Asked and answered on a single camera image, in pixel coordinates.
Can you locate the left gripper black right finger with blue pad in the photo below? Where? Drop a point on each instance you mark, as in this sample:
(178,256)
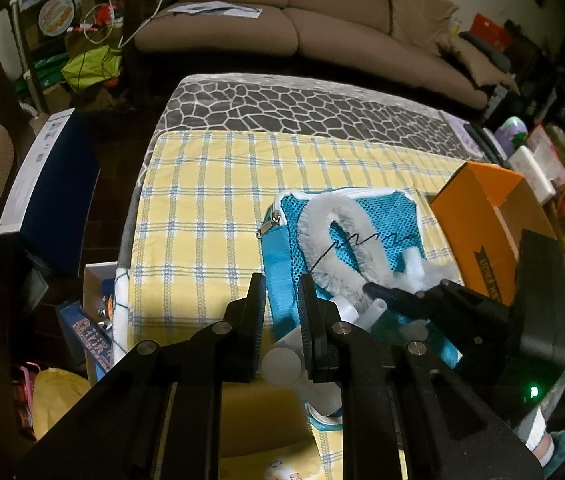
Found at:
(405,413)

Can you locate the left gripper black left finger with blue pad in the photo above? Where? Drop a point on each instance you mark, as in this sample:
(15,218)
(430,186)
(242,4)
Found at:
(156,414)

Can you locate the yellow sponge block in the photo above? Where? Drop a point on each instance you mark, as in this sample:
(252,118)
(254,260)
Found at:
(264,434)

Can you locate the white plastic pipe connectors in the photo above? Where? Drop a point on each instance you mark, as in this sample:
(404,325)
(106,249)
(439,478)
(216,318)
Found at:
(312,354)

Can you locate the fluffy teal handle brush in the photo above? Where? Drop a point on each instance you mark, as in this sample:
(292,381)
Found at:
(342,248)

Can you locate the blue mesh zipper pouch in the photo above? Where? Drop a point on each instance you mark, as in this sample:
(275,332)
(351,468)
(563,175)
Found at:
(395,216)

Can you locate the orange cardboard box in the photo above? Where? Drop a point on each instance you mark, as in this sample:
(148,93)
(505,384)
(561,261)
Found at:
(489,216)

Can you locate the white tissue box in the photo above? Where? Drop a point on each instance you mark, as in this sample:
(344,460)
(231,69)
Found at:
(523,162)

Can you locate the yellow plaid tablecloth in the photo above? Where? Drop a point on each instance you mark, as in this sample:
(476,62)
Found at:
(204,194)

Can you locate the red box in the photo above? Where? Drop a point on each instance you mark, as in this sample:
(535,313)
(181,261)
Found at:
(493,34)

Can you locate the grey pebble pattern mat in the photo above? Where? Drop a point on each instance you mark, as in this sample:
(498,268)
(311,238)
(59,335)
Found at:
(273,103)

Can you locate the brown throw pillow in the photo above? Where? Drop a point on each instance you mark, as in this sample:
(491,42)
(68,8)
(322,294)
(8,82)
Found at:
(421,23)

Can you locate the green bag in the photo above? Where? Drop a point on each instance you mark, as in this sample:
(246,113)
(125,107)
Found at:
(92,67)

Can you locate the brown sofa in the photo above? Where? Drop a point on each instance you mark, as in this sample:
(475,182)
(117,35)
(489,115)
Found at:
(348,40)

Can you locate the papers on sofa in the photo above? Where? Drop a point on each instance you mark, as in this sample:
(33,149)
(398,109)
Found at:
(233,10)

